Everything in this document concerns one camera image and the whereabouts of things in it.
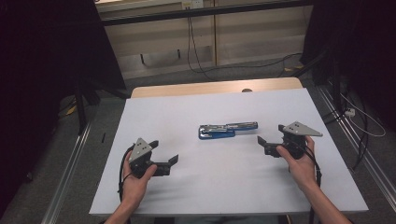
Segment black horizontal metal bar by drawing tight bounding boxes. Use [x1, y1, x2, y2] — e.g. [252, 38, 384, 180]
[101, 0, 314, 27]

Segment person's grey clothing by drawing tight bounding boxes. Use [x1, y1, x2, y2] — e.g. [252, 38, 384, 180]
[155, 215, 292, 224]

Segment left hand-held gripper black cable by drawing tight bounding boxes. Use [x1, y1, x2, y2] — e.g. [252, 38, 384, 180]
[117, 146, 135, 224]

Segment wooden table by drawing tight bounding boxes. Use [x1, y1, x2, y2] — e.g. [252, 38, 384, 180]
[130, 77, 304, 99]

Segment short black wall cable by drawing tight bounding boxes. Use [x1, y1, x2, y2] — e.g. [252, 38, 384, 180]
[189, 17, 214, 80]

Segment aluminium floor rail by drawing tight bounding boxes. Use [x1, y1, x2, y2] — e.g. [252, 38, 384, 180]
[316, 83, 396, 203]
[41, 120, 92, 224]

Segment yellow floor tape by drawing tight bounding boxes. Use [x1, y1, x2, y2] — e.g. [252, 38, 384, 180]
[283, 63, 304, 73]
[64, 104, 78, 117]

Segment long black wall cable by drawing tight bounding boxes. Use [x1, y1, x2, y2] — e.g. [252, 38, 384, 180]
[186, 7, 304, 76]

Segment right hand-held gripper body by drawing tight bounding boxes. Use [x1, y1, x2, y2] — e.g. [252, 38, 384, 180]
[281, 120, 324, 161]

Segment black curtain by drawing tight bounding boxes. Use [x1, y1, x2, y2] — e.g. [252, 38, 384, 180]
[300, 0, 396, 132]
[0, 0, 127, 216]

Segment person's right hand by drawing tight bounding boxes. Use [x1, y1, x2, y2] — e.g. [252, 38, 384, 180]
[276, 135, 318, 192]

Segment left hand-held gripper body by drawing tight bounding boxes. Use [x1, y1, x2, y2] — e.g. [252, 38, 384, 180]
[128, 137, 157, 179]

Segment black metal stand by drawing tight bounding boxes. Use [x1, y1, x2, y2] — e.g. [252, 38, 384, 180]
[292, 46, 347, 116]
[73, 77, 132, 136]

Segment black floor cables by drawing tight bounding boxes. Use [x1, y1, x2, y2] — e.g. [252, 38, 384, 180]
[321, 102, 370, 171]

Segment person's left hand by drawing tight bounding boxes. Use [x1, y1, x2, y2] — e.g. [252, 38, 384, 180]
[121, 151, 159, 205]

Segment right hand-held gripper black cable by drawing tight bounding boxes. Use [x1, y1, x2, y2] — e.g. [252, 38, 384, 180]
[295, 145, 323, 224]

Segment hand-held gripper black cable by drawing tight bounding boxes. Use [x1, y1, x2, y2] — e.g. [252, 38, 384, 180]
[117, 146, 135, 224]
[295, 145, 323, 224]

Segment white table board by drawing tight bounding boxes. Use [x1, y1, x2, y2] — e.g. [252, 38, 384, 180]
[89, 88, 370, 217]

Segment white wall outlet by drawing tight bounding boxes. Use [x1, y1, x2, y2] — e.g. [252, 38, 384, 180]
[181, 0, 205, 9]

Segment white cable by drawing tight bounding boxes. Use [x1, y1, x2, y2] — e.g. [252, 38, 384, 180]
[339, 92, 387, 138]

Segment blue stapler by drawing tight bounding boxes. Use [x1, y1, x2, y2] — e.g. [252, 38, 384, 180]
[198, 121, 259, 141]

